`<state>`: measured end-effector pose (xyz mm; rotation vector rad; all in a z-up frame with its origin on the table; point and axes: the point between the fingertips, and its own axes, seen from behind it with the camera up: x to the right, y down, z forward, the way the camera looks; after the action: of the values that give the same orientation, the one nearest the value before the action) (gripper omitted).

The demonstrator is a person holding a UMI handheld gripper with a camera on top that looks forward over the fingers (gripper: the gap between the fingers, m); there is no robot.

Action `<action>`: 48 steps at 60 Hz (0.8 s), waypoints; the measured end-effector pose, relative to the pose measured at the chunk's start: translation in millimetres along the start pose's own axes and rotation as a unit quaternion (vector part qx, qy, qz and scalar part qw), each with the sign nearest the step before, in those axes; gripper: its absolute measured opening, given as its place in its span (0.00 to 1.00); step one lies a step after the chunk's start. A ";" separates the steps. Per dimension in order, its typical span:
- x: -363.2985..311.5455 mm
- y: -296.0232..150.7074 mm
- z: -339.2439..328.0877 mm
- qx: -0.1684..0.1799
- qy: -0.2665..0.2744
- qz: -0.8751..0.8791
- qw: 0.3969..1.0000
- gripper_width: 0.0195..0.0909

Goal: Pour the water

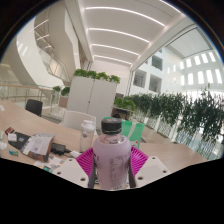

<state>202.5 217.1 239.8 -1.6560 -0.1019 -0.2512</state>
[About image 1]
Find green cat print tote bag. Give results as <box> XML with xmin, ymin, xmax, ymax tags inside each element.
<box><xmin>103</xmin><ymin>116</ymin><xmax>146</xmax><ymax>149</ymax></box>

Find wooden planter with green plants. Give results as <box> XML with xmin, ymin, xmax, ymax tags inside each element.
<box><xmin>111</xmin><ymin>96</ymin><xmax>137</xmax><ymax>121</ymax></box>

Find black power bank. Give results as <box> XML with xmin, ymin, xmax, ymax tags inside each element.
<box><xmin>49</xmin><ymin>142</ymin><xmax>68</xmax><ymax>156</ymax></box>

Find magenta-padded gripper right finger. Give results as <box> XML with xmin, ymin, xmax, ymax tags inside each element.
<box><xmin>128</xmin><ymin>146</ymin><xmax>172</xmax><ymax>188</ymax></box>

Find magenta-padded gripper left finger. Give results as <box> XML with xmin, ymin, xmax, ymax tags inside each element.
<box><xmin>53</xmin><ymin>147</ymin><xmax>98</xmax><ymax>189</ymax></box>

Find clear shaker bottle white lid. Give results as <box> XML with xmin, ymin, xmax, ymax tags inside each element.
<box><xmin>79</xmin><ymin>119</ymin><xmax>97</xmax><ymax>154</ymax></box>

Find tall white cabinet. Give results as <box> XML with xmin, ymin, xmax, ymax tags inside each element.
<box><xmin>66</xmin><ymin>75</ymin><xmax>118</xmax><ymax>129</ymax></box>

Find row of tall green plants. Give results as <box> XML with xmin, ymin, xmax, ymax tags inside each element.
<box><xmin>128</xmin><ymin>84</ymin><xmax>224</xmax><ymax>158</ymax></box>

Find colourful sticker sheet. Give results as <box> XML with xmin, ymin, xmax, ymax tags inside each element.
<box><xmin>33</xmin><ymin>156</ymin><xmax>66</xmax><ymax>174</ymax></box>

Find potted green plants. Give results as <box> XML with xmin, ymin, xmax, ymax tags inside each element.
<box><xmin>52</xmin><ymin>85</ymin><xmax>72</xmax><ymax>108</ymax></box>

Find black office chair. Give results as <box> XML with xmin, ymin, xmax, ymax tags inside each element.
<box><xmin>25</xmin><ymin>98</ymin><xmax>44</xmax><ymax>118</ymax></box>

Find small teal marker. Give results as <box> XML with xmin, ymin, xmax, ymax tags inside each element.
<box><xmin>8</xmin><ymin>148</ymin><xmax>20</xmax><ymax>157</ymax></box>

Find green bushy plant strip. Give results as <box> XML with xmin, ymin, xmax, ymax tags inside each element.
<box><xmin>73</xmin><ymin>68</ymin><xmax>122</xmax><ymax>84</ymax></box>

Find purple drink bottle black cap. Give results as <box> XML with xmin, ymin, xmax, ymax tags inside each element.
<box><xmin>92</xmin><ymin>117</ymin><xmax>132</xmax><ymax>191</ymax></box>

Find white chair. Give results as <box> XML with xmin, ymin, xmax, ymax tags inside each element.
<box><xmin>61</xmin><ymin>109</ymin><xmax>98</xmax><ymax>132</ymax></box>

